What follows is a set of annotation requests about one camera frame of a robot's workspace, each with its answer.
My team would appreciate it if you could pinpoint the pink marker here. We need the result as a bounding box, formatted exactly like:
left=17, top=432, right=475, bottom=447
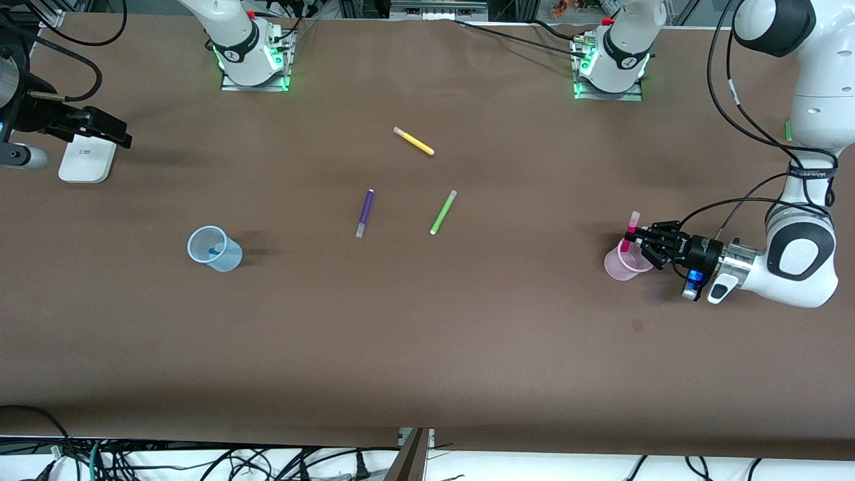
left=620, top=211, right=641, bottom=253

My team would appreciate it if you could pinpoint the translucent pink cup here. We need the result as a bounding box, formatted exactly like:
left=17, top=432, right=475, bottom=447
left=603, top=237, right=659, bottom=282

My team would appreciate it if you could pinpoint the translucent blue cup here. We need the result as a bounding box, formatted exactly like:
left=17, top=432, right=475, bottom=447
left=187, top=225, right=244, bottom=273

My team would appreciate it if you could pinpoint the green marker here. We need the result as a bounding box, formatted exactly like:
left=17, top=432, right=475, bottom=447
left=430, top=190, right=458, bottom=236

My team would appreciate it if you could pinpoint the purple marker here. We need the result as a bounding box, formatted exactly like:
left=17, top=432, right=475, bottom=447
left=355, top=189, right=375, bottom=238

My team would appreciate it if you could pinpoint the yellow marker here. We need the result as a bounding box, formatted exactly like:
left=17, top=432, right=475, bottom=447
left=393, top=126, right=436, bottom=156

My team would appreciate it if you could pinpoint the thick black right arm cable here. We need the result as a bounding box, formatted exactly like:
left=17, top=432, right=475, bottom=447
left=0, top=10, right=103, bottom=103

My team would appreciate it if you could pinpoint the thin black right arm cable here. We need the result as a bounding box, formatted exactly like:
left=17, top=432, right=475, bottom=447
left=40, top=0, right=129, bottom=49

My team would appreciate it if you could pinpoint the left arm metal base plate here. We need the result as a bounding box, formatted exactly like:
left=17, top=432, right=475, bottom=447
left=571, top=37, right=645, bottom=102

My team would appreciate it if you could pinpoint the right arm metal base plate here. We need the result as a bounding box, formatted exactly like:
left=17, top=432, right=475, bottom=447
left=220, top=25, right=296, bottom=93

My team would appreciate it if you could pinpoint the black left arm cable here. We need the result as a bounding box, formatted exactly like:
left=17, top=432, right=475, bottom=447
left=678, top=0, right=837, bottom=268

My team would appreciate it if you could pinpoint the short black table cable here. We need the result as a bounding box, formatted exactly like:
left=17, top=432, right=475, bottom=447
left=531, top=19, right=599, bottom=41

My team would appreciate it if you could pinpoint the long black table cable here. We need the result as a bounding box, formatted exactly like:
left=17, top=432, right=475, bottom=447
left=454, top=19, right=588, bottom=59

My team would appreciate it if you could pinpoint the black looped floor cable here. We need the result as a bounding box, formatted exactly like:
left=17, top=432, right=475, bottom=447
left=0, top=404, right=81, bottom=481

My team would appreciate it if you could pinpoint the aluminium frame bar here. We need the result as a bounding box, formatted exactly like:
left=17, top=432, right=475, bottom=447
left=389, top=0, right=490, bottom=21

